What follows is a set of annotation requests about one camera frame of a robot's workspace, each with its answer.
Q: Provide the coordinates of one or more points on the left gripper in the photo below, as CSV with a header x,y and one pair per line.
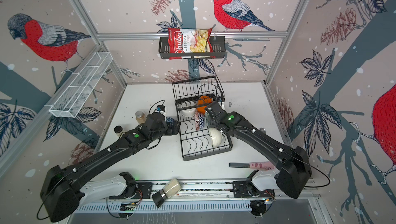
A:
x,y
170,130

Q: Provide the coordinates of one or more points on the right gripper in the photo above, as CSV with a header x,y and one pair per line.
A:
x,y
210,123

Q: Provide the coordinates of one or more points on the cream ceramic bowl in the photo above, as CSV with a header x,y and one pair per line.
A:
x,y
216,137

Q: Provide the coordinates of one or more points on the orange plastic bowl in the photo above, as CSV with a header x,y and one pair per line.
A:
x,y
203,102

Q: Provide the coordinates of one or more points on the white ceramic bowl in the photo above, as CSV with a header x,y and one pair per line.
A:
x,y
188,109

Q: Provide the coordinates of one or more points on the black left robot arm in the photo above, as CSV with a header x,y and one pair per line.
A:
x,y
64,189

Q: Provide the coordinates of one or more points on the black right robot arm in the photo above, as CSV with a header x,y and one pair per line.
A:
x,y
292,163

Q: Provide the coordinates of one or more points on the silver lidded spice jar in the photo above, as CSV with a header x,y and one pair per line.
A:
x,y
140,117

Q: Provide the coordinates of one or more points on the black lidded spice jar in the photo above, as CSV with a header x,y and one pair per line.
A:
x,y
118,130

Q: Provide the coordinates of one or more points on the red cassava chips bag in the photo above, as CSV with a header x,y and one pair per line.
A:
x,y
189,41

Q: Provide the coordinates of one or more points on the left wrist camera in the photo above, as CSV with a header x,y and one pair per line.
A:
x,y
161,109

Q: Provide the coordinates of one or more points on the black wire dish rack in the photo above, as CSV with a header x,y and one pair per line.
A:
x,y
191,96

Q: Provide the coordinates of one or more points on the black wall shelf basket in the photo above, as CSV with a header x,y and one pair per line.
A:
x,y
217,44

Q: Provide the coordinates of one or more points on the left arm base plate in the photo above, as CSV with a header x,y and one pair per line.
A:
x,y
142,190

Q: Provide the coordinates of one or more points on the pink handled knife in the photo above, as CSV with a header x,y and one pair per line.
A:
x,y
255,165

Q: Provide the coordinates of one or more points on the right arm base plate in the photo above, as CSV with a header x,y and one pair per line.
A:
x,y
242,189

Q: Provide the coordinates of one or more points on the white mesh wall shelf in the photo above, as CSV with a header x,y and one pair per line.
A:
x,y
83,83

